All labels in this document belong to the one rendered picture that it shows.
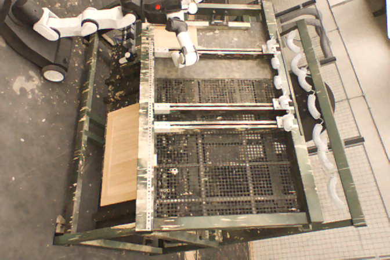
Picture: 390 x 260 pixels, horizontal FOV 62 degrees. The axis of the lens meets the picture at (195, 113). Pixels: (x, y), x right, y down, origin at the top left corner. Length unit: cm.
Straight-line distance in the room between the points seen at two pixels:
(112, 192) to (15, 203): 72
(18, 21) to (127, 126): 122
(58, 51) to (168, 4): 112
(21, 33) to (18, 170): 108
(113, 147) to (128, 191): 49
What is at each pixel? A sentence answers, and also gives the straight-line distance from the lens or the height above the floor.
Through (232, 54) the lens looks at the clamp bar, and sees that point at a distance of 308.
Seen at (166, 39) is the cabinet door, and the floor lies 98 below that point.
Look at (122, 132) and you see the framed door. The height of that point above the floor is 44.
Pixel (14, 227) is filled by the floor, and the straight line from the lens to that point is 273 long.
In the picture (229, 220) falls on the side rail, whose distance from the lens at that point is 240.
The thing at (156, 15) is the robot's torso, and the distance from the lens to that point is 268.
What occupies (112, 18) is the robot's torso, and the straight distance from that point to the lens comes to 281.
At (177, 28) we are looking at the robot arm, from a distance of 255.
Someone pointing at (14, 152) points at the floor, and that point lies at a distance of 280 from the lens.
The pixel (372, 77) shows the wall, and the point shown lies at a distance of 832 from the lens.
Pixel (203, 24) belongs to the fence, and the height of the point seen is 131.
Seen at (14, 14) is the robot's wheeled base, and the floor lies 21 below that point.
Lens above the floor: 221
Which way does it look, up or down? 22 degrees down
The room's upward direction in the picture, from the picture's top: 73 degrees clockwise
